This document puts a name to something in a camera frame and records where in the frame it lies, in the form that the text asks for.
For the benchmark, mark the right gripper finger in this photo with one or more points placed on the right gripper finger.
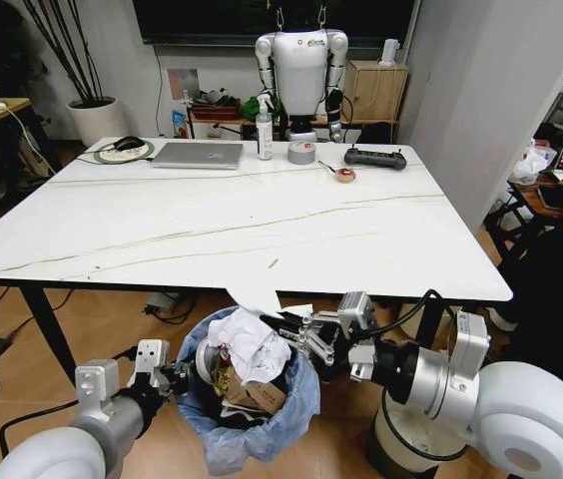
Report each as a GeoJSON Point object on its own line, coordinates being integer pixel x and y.
{"type": "Point", "coordinates": [306, 322]}
{"type": "Point", "coordinates": [311, 346]}

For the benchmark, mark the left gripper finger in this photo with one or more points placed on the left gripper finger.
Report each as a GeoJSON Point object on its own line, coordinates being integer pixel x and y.
{"type": "Point", "coordinates": [177, 388]}
{"type": "Point", "coordinates": [175, 371]}

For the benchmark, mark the white paper piece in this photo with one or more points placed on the white paper piece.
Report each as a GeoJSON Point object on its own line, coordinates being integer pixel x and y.
{"type": "Point", "coordinates": [254, 299]}

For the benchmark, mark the trash bin with blue bag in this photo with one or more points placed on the trash bin with blue bag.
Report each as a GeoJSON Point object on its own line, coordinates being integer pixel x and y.
{"type": "Point", "coordinates": [266, 434]}

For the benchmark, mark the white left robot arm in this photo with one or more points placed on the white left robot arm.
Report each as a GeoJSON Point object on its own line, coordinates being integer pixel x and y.
{"type": "Point", "coordinates": [107, 414]}

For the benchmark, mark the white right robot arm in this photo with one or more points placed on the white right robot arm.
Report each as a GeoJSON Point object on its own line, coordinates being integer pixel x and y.
{"type": "Point", "coordinates": [511, 399]}

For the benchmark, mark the silver can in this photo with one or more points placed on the silver can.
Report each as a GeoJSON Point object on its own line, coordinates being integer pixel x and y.
{"type": "Point", "coordinates": [205, 361]}

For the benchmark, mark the patterned yellow wrapper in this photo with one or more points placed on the patterned yellow wrapper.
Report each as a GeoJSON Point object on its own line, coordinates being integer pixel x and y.
{"type": "Point", "coordinates": [222, 376]}

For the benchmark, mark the crumpled white paper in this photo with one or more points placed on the crumpled white paper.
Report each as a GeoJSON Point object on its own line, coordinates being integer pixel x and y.
{"type": "Point", "coordinates": [249, 344]}

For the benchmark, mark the white power strip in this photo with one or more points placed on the white power strip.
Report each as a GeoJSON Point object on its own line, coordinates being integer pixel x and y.
{"type": "Point", "coordinates": [162, 302]}

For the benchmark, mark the brown cardboard box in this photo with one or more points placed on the brown cardboard box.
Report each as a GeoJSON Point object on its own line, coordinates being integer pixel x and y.
{"type": "Point", "coordinates": [256, 396]}

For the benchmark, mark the black table leg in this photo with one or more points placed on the black table leg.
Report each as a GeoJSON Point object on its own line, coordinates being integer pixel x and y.
{"type": "Point", "coordinates": [47, 334]}

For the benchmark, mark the small round red-white item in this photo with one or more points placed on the small round red-white item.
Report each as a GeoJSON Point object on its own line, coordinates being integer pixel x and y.
{"type": "Point", "coordinates": [346, 175]}

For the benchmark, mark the black remote controller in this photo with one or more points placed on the black remote controller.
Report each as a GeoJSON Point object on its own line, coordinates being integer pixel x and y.
{"type": "Point", "coordinates": [375, 157]}

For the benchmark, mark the white spray bottle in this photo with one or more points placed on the white spray bottle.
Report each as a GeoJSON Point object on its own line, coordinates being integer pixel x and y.
{"type": "Point", "coordinates": [264, 137]}

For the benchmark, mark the silver laptop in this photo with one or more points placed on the silver laptop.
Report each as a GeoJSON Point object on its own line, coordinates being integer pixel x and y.
{"type": "Point", "coordinates": [196, 155]}

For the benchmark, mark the green cloth bundle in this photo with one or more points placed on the green cloth bundle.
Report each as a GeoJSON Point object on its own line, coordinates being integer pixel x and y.
{"type": "Point", "coordinates": [255, 109]}

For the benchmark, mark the round green-rimmed mouse pad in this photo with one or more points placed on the round green-rimmed mouse pad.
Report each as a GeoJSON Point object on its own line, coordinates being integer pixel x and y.
{"type": "Point", "coordinates": [112, 155]}

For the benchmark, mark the red storage tray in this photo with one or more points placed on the red storage tray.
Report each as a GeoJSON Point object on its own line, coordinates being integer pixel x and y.
{"type": "Point", "coordinates": [214, 110]}

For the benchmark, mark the black computer mouse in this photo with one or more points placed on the black computer mouse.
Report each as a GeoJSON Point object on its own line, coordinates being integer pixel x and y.
{"type": "Point", "coordinates": [129, 143]}

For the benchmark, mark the blue snack bag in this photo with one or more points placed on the blue snack bag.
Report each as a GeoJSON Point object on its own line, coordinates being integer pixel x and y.
{"type": "Point", "coordinates": [180, 124]}

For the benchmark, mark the wooden cabinet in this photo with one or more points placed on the wooden cabinet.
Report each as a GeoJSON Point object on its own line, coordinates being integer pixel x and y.
{"type": "Point", "coordinates": [375, 92]}

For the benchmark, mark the white humanoid robot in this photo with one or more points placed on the white humanoid robot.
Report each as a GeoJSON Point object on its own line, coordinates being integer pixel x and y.
{"type": "Point", "coordinates": [301, 75]}

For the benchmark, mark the white plant pot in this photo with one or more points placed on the white plant pot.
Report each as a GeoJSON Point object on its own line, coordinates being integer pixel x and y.
{"type": "Point", "coordinates": [97, 122]}

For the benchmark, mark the black phone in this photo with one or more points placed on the black phone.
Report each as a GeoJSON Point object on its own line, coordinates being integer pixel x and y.
{"type": "Point", "coordinates": [553, 197]}

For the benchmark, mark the white plastic bag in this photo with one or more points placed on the white plastic bag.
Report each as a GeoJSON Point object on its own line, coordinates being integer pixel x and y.
{"type": "Point", "coordinates": [531, 164]}

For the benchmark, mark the white device on stand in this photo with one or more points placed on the white device on stand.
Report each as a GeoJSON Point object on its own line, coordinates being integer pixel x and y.
{"type": "Point", "coordinates": [389, 52]}

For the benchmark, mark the dark plant stalks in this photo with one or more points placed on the dark plant stalks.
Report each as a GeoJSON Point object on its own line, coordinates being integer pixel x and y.
{"type": "Point", "coordinates": [69, 50]}

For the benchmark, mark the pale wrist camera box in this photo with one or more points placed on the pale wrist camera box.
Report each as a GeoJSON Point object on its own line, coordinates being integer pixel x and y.
{"type": "Point", "coordinates": [357, 312]}
{"type": "Point", "coordinates": [152, 355]}

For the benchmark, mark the grey duct tape roll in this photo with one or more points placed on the grey duct tape roll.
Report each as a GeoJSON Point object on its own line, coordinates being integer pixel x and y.
{"type": "Point", "coordinates": [301, 153]}

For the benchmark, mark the black wall monitor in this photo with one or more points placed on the black wall monitor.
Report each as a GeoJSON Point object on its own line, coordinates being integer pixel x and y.
{"type": "Point", "coordinates": [271, 22]}

